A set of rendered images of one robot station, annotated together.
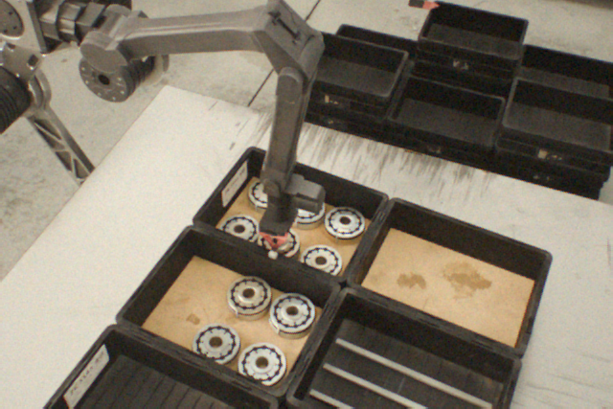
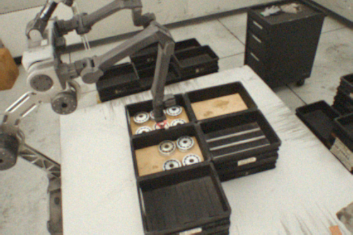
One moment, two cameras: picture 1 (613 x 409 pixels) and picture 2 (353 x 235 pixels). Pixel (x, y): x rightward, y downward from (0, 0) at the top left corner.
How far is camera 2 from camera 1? 0.69 m
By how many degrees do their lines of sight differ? 24
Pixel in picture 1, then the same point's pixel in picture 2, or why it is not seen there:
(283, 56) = (166, 37)
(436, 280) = (214, 109)
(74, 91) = not seen: outside the picture
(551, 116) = (189, 60)
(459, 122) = not seen: hidden behind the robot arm
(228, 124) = (96, 112)
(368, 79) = (123, 79)
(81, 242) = (81, 179)
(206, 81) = (50, 121)
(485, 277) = (225, 100)
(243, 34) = (150, 36)
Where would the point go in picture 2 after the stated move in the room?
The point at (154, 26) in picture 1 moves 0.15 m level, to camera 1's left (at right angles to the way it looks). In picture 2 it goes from (109, 53) to (78, 67)
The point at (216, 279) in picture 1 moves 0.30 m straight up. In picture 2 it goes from (150, 151) to (142, 113)
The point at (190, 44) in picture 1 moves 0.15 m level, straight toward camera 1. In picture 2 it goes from (127, 52) to (151, 62)
